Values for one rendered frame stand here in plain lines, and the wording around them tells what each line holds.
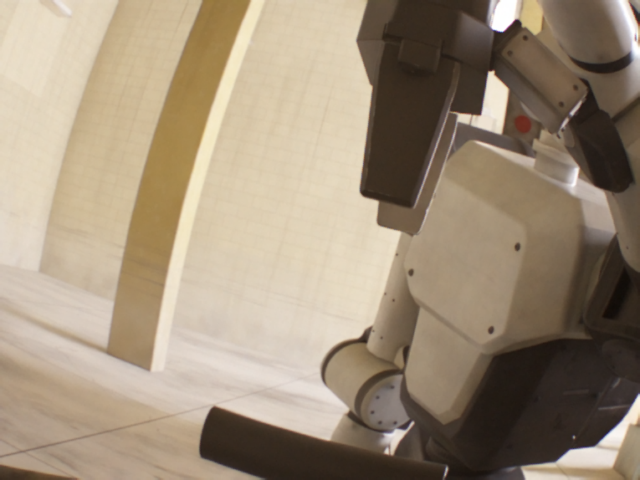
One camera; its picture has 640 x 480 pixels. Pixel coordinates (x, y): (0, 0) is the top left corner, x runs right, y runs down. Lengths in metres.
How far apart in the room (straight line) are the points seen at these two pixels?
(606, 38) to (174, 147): 8.75
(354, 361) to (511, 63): 0.86
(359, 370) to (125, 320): 8.09
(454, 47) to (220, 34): 9.05
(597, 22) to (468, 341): 0.48
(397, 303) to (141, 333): 8.06
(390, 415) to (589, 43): 0.72
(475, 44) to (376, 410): 0.84
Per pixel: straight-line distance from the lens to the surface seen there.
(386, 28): 0.41
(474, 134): 1.21
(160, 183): 9.28
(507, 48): 0.44
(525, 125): 2.27
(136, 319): 9.27
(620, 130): 0.69
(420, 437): 1.16
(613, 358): 0.87
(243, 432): 0.45
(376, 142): 0.40
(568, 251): 0.92
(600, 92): 0.65
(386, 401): 1.22
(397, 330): 1.24
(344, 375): 1.26
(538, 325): 0.93
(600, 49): 0.62
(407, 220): 0.51
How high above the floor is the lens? 1.05
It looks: 4 degrees up
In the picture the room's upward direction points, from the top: 15 degrees clockwise
